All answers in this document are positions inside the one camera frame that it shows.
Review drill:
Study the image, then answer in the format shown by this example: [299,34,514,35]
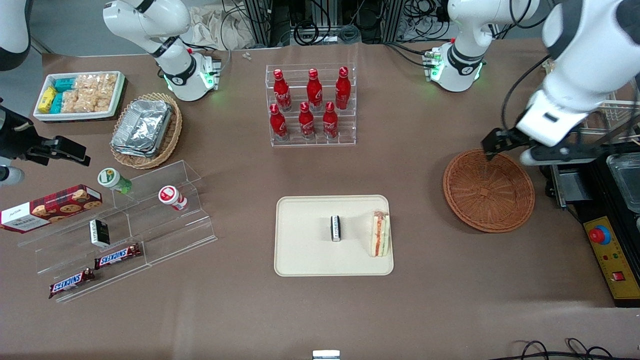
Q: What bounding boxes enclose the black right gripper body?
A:
[0,105,39,160]

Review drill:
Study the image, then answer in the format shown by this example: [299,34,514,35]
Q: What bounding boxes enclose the triangular sandwich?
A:
[369,210,390,258]

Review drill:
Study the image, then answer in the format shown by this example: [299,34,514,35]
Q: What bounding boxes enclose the brown round wicker basket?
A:
[443,148,536,234]

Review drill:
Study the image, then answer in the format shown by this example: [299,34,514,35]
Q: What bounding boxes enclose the white rectangular snack tray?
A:
[33,70,126,122]

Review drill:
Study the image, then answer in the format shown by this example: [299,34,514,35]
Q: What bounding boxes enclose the light oval wicker basket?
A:
[109,92,184,170]

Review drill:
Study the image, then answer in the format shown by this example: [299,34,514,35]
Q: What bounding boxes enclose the beige plastic tray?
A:
[274,195,395,277]

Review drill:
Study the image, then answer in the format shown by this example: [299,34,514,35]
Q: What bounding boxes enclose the clear bag of crackers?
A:
[95,73,119,103]
[60,89,113,114]
[74,74,99,94]

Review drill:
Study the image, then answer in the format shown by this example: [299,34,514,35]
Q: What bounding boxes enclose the green lidded yogurt bottle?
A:
[97,167,133,195]

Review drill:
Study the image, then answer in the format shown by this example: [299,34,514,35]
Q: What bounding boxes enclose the yellow snack packet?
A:
[38,85,59,114]

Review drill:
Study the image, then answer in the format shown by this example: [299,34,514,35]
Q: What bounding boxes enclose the red tartan cookie box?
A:
[0,184,104,234]

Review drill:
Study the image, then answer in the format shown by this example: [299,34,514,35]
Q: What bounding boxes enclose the black countertop appliance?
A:
[549,122,640,232]

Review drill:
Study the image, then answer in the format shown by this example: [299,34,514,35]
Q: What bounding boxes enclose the stack of foil trays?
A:
[110,98,174,158]

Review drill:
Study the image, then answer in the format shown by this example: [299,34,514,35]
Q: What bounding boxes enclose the small black carton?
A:
[89,219,111,248]

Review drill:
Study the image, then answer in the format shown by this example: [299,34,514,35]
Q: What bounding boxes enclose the red lidded yogurt bottle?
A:
[158,185,189,211]

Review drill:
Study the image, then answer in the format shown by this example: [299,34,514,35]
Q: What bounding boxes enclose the brown snickers bar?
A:
[94,243,143,271]
[48,268,96,300]

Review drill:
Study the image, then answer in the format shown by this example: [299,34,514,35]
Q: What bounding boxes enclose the red emergency stop button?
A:
[588,225,612,246]

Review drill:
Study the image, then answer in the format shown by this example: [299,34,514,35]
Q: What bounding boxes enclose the clear acrylic stepped shelf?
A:
[17,160,218,304]

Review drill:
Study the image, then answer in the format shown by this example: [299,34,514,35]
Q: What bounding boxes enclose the yellow black control box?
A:
[583,215,640,308]

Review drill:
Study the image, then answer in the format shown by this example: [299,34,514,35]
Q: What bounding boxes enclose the red cola bottle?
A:
[335,66,352,111]
[322,101,340,140]
[272,69,293,112]
[306,68,324,112]
[269,103,289,141]
[298,102,316,140]

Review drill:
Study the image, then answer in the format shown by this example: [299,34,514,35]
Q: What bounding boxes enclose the crumpled beige cloth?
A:
[187,4,257,51]

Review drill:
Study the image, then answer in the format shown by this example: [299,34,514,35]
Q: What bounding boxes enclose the clear acrylic bottle rack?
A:
[265,63,357,148]

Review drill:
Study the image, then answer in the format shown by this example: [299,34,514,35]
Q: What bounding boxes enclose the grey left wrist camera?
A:
[519,141,626,167]

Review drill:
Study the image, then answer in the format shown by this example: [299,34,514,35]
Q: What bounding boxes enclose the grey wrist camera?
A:
[0,166,25,187]
[519,141,626,167]

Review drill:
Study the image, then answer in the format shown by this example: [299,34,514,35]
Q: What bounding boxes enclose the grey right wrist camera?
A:
[0,166,25,187]

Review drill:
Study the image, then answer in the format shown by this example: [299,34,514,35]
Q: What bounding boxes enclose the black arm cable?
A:
[500,54,552,132]

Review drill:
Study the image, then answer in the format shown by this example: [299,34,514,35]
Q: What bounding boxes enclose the white wire rack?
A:
[582,75,640,135]

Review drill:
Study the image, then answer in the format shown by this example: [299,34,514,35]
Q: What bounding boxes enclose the black floor cables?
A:
[501,338,640,360]

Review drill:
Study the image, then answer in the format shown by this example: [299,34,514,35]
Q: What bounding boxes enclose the coiled black cable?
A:
[292,20,321,47]

